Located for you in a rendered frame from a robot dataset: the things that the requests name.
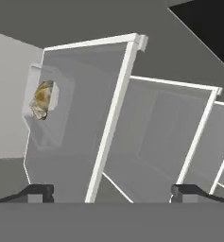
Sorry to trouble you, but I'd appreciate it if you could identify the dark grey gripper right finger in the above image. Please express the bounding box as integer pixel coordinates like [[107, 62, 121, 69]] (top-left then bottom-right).
[[170, 183, 224, 204]]

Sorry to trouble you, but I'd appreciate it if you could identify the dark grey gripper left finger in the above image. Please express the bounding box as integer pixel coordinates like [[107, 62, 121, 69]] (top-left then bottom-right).
[[0, 183, 56, 204]]

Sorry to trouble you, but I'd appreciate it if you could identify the golden brown dumpling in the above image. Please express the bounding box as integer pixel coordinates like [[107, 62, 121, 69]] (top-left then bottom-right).
[[28, 79, 55, 121]]

